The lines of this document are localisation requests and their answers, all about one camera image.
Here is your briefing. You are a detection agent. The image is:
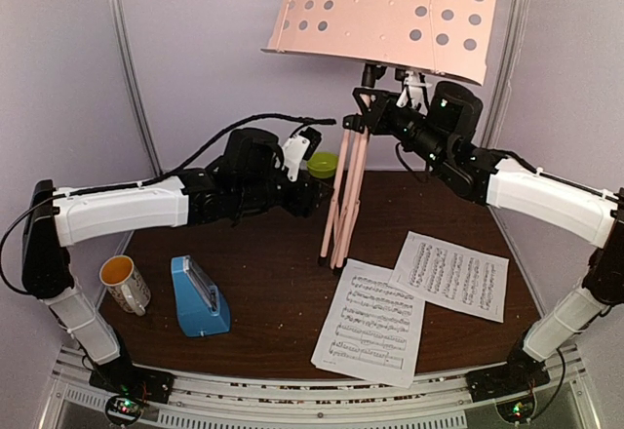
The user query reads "pink perforated music stand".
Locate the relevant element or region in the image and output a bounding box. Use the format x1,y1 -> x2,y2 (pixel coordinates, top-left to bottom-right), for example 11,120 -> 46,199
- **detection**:
265,0 -> 496,272

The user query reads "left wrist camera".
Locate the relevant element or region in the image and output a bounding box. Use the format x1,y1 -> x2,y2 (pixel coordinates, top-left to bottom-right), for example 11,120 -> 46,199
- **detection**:
276,128 -> 322,182

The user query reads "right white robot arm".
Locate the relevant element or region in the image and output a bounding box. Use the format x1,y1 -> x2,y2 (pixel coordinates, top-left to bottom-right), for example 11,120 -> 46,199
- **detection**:
353,81 -> 623,392

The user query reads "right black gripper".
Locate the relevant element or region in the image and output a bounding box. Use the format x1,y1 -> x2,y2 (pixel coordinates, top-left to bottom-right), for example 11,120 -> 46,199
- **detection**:
353,85 -> 450,169

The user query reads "sheet music page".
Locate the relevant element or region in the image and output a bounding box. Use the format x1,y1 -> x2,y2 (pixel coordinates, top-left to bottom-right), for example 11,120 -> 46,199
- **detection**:
389,231 -> 509,323
311,259 -> 425,389

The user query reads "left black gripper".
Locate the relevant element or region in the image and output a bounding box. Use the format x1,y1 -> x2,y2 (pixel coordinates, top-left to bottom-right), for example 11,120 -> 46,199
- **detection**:
236,169 -> 334,216

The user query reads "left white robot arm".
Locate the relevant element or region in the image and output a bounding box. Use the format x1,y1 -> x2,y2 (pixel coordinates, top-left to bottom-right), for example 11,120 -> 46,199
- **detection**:
11,114 -> 335,394

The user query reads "patterned ceramic mug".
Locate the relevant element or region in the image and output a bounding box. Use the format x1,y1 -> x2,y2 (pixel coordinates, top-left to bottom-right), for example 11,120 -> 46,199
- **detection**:
99,255 -> 151,317

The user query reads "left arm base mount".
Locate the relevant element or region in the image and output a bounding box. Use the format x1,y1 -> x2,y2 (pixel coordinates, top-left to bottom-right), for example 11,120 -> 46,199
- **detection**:
82,338 -> 175,428

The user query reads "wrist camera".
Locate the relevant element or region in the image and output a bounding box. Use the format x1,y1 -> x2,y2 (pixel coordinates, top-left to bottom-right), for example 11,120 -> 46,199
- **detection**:
276,128 -> 322,182
395,69 -> 430,110

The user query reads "aluminium front rail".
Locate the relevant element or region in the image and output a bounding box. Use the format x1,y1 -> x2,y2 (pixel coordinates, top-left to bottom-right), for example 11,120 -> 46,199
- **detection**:
48,345 -> 594,429

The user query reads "green plastic bowl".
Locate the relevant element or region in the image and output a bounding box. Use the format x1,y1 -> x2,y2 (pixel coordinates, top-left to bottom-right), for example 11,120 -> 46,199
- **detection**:
306,152 -> 339,179

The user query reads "blue metronome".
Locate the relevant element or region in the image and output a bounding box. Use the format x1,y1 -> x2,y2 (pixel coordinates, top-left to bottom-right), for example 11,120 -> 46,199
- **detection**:
171,255 -> 231,338

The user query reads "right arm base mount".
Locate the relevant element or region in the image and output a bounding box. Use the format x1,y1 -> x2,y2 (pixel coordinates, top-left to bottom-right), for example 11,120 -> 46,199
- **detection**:
465,341 -> 550,424

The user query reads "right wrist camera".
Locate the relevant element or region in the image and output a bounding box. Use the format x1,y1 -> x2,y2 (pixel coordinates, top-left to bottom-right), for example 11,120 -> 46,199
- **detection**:
395,69 -> 430,110

